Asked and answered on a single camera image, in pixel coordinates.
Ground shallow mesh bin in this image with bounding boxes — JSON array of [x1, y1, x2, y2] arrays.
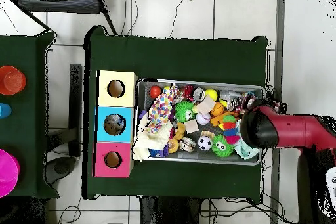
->
[[133, 78, 265, 166]]

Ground cream knitted cloth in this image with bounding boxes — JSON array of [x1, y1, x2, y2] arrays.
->
[[132, 113, 173, 162]]

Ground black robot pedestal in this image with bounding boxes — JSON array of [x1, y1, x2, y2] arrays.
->
[[138, 196, 204, 224]]

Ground small orange basketball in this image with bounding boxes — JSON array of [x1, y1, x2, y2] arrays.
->
[[210, 102, 225, 117]]

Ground long polka dot cloth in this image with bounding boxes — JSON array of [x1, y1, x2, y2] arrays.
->
[[144, 83, 182, 133]]

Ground mint green fuzzy cloth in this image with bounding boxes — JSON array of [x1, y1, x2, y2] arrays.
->
[[234, 134, 261, 160]]

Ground crushed bottle with blue label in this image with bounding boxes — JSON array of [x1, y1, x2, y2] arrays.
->
[[115, 116, 126, 130]]

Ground yellow ball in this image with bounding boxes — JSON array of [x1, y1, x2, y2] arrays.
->
[[204, 88, 219, 102]]

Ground magenta plastic bowl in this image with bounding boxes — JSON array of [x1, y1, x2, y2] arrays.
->
[[0, 148, 20, 198]]

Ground dark green table cloth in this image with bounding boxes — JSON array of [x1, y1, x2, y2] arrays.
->
[[83, 25, 269, 204]]

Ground wooden box with three holes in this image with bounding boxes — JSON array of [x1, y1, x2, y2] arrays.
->
[[92, 70, 139, 178]]

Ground dark office chair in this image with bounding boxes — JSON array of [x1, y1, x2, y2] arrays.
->
[[15, 0, 117, 35]]

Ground green side table cloth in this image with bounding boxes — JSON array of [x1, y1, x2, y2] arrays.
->
[[0, 30, 60, 200]]

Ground orange ball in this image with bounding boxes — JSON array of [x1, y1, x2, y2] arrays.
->
[[149, 86, 163, 100]]

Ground silver topped drink can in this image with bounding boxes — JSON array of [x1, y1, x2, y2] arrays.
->
[[192, 87, 206, 102]]

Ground blue plastic cup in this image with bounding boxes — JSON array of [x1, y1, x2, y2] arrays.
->
[[0, 102, 12, 119]]

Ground small soccer ball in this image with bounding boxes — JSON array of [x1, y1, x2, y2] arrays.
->
[[197, 135, 213, 152]]

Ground orange ribbed plastic cup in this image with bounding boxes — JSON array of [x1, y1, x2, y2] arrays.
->
[[0, 65, 27, 97]]

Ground plain wooden block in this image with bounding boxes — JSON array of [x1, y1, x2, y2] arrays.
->
[[195, 95, 217, 114]]

